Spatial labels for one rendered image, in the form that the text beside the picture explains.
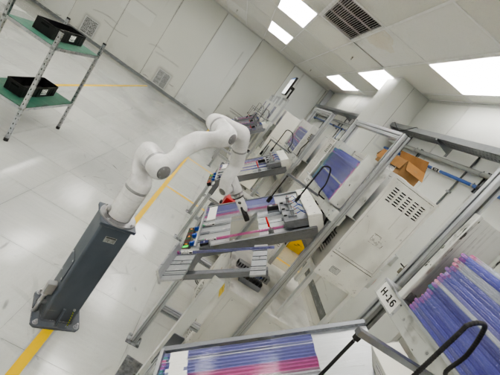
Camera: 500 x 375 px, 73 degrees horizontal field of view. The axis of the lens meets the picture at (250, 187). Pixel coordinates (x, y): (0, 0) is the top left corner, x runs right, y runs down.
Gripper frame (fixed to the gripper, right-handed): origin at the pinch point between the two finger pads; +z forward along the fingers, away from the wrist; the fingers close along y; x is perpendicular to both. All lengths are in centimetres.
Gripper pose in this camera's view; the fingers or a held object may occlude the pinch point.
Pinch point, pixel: (246, 217)
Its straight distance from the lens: 221.6
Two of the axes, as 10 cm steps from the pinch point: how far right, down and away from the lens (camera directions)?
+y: -0.2, -2.9, 9.6
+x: -9.4, 3.4, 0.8
